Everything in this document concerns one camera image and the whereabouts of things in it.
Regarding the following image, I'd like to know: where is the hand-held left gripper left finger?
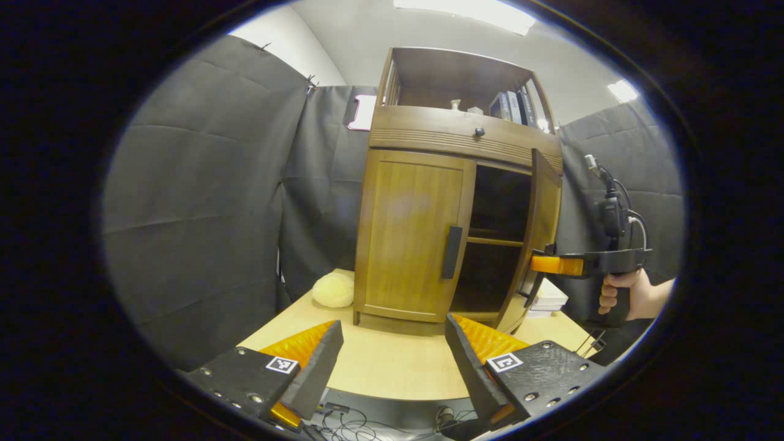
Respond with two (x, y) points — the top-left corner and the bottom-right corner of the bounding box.
(184, 320), (345, 429)

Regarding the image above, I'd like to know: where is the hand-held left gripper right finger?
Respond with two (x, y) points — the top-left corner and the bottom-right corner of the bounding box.
(445, 314), (607, 429)

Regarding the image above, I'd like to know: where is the black door handle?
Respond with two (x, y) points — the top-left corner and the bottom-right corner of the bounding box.
(518, 245), (547, 308)
(442, 225), (464, 280)

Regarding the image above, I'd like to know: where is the wooden cabinet door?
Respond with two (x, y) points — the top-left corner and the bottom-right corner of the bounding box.
(354, 149), (477, 324)
(495, 149), (563, 334)

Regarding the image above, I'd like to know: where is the wooden double-door shoe cabinet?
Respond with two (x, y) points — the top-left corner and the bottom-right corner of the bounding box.
(353, 47), (564, 336)

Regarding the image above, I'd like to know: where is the wooden cabinet drawer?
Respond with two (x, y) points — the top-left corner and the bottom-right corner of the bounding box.
(369, 105), (564, 175)

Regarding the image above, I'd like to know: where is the stack of white boxes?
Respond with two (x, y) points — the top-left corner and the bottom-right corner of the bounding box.
(527, 279), (569, 318)

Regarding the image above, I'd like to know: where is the yellow plush ball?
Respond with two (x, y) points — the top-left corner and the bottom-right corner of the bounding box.
(312, 272), (356, 309)

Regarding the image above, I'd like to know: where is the thick dark book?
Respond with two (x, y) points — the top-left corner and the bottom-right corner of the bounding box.
(518, 88), (540, 127)

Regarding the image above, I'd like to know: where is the small ceiling light panel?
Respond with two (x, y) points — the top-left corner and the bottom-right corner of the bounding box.
(608, 80), (639, 104)

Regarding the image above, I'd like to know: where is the long ceiling light panel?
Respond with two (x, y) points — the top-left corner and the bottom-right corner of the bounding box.
(393, 0), (537, 36)

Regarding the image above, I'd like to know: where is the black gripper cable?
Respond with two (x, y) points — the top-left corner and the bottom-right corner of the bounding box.
(612, 178), (649, 251)

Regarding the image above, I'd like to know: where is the tangle of black cables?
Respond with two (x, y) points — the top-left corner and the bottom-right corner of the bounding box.
(306, 401), (478, 441)

